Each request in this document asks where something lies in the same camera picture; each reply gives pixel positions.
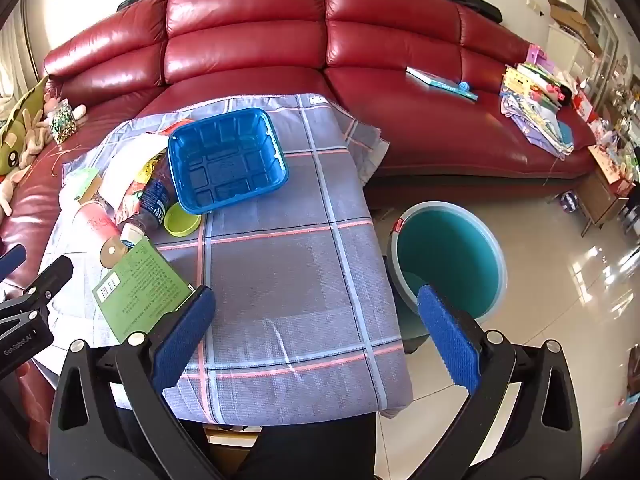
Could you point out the wooden side table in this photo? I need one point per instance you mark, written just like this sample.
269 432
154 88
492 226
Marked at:
600 195

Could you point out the green plush toy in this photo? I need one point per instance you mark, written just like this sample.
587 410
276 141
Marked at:
20 125

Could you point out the red gift bag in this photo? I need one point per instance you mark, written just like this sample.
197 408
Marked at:
585 102

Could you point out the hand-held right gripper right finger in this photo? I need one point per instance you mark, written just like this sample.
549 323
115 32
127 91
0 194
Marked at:
450 340

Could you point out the thin blue book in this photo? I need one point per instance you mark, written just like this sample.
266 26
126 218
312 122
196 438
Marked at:
435 80

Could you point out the red leather sofa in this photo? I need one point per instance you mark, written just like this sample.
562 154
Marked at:
250 50

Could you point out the white cabinet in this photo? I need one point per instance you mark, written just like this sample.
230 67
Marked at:
565 50

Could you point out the cardboard box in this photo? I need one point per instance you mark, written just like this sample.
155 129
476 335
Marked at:
570 15

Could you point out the blue plastic tray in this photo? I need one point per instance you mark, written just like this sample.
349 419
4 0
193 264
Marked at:
225 170

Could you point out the pink printed cup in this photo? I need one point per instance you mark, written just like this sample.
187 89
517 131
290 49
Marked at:
95 222

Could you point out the pile of folded clothes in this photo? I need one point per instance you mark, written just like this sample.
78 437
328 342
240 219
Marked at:
537 120

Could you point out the red snack bag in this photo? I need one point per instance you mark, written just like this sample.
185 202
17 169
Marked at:
131 200

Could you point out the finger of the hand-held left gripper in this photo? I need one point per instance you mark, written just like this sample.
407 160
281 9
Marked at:
12 260
52 277

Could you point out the dark plastic bottle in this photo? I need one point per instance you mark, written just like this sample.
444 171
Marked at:
152 200

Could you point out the pink toy house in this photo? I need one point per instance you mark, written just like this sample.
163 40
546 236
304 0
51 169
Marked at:
536 55

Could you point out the blue white ball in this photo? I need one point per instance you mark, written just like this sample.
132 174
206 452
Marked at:
569 201

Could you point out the green white sachet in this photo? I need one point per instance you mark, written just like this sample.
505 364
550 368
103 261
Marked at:
82 182

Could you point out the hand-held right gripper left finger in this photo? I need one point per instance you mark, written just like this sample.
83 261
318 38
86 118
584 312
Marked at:
182 335

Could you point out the green paper box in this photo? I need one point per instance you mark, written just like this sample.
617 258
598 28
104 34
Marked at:
140 285

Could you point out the jar of beads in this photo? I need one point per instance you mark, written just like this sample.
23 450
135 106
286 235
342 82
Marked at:
62 125

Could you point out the green plastic lid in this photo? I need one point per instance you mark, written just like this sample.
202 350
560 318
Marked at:
180 222

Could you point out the grey plaid cloth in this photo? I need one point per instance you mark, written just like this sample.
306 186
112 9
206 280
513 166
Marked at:
290 270

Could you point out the grey teal bin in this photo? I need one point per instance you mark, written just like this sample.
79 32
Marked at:
450 250

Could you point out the plush toys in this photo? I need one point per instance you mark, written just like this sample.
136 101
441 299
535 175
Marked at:
35 145

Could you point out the white plastic bag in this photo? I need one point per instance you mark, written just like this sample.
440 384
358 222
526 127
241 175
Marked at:
130 157

